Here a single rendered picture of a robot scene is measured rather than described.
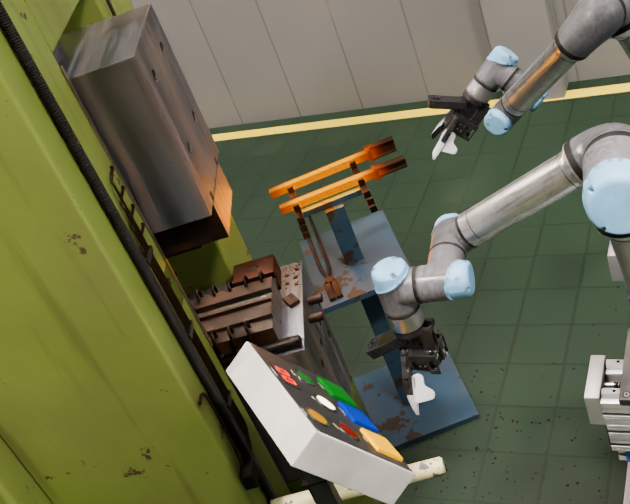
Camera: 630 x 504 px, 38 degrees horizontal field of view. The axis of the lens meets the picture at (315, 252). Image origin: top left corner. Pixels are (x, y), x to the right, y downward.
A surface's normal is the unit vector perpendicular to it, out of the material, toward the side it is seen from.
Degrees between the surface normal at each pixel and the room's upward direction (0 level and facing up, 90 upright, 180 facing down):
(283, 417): 30
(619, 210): 83
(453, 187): 0
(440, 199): 0
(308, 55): 90
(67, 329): 90
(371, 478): 90
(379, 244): 0
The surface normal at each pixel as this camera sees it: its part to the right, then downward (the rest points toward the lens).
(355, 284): -0.33, -0.77
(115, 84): 0.04, 0.57
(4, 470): 0.94, -0.29
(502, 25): -0.33, 0.64
